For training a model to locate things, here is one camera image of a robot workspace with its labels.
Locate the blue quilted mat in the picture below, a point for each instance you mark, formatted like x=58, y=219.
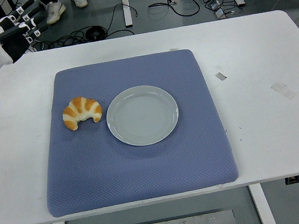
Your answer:
x=105, y=175

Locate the small grey tape piece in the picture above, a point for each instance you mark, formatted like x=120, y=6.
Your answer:
x=220, y=76

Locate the grey power adapter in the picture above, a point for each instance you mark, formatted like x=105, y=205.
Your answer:
x=215, y=4

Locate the grey round plate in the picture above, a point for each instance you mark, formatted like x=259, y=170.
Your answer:
x=142, y=118

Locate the grey floor box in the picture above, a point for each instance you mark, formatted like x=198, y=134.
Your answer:
x=220, y=14

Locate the croissant bread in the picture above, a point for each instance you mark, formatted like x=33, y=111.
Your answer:
x=81, y=108

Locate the large grey tape piece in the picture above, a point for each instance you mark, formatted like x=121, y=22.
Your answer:
x=283, y=90

